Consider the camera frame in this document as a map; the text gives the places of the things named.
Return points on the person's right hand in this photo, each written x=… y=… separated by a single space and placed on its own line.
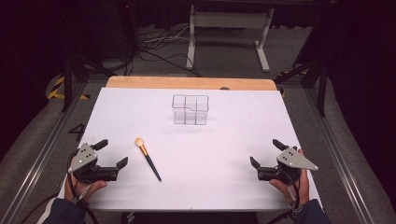
x=300 y=189

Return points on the clear plastic organizer box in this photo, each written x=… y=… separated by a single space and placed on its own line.
x=190 y=109

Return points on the black equipment tower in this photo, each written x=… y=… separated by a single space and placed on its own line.
x=128 y=28

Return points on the black angled stand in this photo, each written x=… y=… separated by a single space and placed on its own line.
x=322 y=90

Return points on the person's left hand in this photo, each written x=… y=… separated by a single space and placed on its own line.
x=84 y=188

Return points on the aluminium floor rail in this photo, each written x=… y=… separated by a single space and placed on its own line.
x=40 y=158
x=339 y=158

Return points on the wooden table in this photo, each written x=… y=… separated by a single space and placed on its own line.
x=186 y=83

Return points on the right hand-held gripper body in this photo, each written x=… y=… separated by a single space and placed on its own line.
x=292 y=159

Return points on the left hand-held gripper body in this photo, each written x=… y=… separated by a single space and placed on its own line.
x=83 y=157

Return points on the white metal stand frame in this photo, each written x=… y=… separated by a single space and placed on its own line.
x=230 y=20

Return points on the white table board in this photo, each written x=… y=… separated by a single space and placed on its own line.
x=193 y=155

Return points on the yellow black floor tape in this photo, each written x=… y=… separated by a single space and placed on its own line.
x=54 y=93

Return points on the black gold makeup brush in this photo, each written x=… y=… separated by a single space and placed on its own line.
x=152 y=166

